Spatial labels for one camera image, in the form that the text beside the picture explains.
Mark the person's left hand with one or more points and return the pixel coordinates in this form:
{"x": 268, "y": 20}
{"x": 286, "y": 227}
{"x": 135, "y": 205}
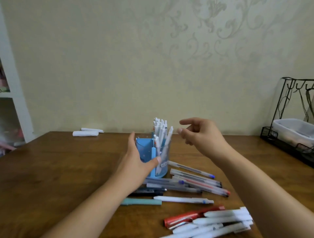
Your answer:
{"x": 131, "y": 169}

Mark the person's right hand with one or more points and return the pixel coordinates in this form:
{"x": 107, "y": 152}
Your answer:
{"x": 208, "y": 138}

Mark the person's right thumb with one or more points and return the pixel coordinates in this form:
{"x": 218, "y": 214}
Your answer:
{"x": 184, "y": 132}

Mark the person's left thumb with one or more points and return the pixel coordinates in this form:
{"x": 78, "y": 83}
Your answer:
{"x": 153, "y": 163}

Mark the blue pen holder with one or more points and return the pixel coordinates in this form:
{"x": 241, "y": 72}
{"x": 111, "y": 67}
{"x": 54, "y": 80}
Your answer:
{"x": 147, "y": 152}

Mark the person's right forearm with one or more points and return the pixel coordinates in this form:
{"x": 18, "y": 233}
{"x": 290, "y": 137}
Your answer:
{"x": 260, "y": 196}

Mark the person's left forearm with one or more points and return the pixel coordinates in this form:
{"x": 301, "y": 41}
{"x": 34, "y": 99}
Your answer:
{"x": 98, "y": 208}

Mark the grey pen blue cap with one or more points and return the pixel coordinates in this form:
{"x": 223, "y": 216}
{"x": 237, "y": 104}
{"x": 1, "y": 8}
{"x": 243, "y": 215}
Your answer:
{"x": 164, "y": 181}

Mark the bunch of white pens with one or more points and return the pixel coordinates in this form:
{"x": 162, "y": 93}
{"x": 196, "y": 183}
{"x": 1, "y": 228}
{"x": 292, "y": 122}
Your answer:
{"x": 160, "y": 132}

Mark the dark navy pen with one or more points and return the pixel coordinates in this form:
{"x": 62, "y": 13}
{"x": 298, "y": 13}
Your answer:
{"x": 149, "y": 191}

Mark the grey translucent pen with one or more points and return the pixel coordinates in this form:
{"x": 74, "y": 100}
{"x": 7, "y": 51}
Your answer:
{"x": 176, "y": 188}

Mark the translucent pen blue tip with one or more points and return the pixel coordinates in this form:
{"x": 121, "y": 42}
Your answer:
{"x": 191, "y": 169}

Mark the teal pen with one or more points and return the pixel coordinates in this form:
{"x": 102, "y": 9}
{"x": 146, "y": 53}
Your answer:
{"x": 142, "y": 201}

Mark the white pen blue band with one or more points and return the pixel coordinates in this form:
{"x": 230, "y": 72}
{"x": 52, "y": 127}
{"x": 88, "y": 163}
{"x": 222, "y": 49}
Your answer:
{"x": 184, "y": 199}

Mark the translucent pen red tip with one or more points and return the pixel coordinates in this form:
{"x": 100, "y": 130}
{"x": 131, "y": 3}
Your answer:
{"x": 208, "y": 187}

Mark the white rolled paper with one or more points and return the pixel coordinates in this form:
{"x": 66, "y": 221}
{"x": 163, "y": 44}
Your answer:
{"x": 92, "y": 129}
{"x": 85, "y": 133}

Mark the pile of white pens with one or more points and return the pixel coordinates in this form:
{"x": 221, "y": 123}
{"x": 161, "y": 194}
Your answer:
{"x": 220, "y": 222}

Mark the clear plastic container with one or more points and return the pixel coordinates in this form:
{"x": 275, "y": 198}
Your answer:
{"x": 294, "y": 130}

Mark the white shelf unit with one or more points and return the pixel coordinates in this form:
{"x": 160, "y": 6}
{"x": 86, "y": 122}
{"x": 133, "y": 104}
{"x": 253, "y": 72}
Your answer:
{"x": 18, "y": 103}

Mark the pink items on shelf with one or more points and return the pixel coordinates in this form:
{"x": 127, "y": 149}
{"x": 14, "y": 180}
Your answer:
{"x": 7, "y": 132}

